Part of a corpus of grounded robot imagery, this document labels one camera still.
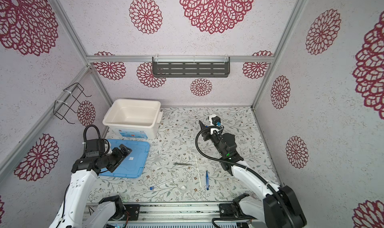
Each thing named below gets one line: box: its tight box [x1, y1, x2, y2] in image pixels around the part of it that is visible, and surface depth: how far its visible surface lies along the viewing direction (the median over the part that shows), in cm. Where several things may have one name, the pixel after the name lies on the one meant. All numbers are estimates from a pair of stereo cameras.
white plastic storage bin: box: [102, 98, 164, 139], surface depth 99 cm
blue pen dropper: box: [206, 170, 209, 191], surface depth 85 cm
